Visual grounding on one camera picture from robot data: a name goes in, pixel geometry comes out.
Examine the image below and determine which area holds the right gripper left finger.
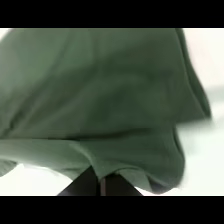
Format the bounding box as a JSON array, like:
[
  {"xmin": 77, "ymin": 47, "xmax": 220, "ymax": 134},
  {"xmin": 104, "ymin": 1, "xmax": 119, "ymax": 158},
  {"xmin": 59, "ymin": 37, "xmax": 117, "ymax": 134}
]
[{"xmin": 57, "ymin": 165, "xmax": 101, "ymax": 197}]

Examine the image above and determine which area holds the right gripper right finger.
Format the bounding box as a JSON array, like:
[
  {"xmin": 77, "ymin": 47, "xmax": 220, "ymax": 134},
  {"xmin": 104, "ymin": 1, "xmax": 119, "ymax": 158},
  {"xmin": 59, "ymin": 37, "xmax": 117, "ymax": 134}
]
[{"xmin": 105, "ymin": 173, "xmax": 145, "ymax": 197}]

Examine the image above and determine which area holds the dark green shirt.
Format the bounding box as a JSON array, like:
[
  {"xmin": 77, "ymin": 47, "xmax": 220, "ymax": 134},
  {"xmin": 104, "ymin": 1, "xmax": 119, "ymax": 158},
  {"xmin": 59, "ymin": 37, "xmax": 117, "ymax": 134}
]
[{"xmin": 0, "ymin": 27, "xmax": 213, "ymax": 195}]

